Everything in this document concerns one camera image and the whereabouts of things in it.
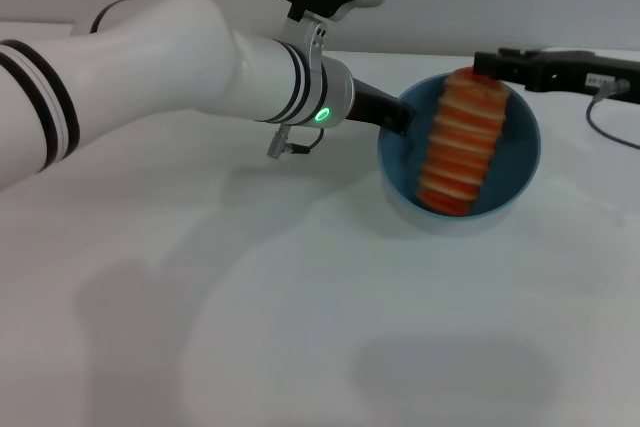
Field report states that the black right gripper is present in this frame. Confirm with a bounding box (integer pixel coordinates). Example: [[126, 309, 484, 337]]
[[473, 48, 640, 106]]

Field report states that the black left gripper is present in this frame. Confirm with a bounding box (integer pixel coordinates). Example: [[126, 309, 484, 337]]
[[347, 77, 417, 138]]

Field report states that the golden ridged bread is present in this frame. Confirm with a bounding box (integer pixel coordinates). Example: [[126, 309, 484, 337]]
[[415, 67, 512, 218]]

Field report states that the blue bowl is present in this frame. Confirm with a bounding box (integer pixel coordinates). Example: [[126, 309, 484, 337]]
[[377, 72, 542, 233]]

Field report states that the grey right gripper cable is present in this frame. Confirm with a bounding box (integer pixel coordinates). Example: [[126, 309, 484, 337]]
[[585, 80, 640, 151]]

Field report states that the silver plug with black cable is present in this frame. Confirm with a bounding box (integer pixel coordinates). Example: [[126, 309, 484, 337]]
[[266, 125, 326, 159]]

